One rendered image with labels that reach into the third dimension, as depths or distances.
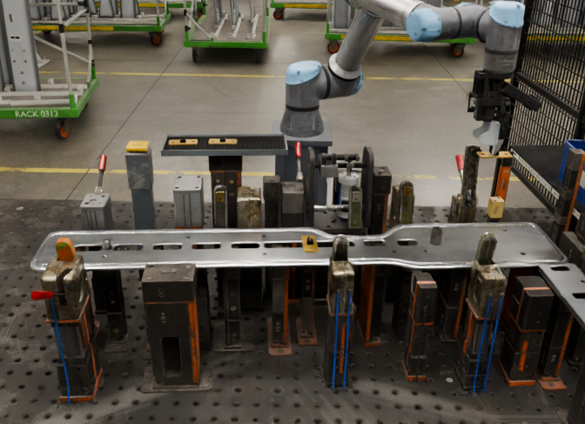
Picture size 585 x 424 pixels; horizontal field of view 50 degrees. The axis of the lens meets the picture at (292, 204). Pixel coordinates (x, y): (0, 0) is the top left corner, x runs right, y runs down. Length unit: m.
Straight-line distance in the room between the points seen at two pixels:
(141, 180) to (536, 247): 1.14
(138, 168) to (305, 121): 0.58
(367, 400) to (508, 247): 0.55
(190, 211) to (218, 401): 0.51
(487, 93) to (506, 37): 0.14
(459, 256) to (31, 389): 1.14
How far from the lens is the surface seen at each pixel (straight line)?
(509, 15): 1.54
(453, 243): 1.74
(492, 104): 1.58
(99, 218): 1.81
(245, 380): 1.69
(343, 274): 1.47
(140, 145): 1.91
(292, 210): 1.79
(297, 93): 2.10
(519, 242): 1.80
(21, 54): 5.79
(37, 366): 1.84
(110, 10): 9.25
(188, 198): 1.74
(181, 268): 1.52
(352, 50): 2.06
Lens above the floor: 1.83
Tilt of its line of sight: 26 degrees down
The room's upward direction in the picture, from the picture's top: 1 degrees clockwise
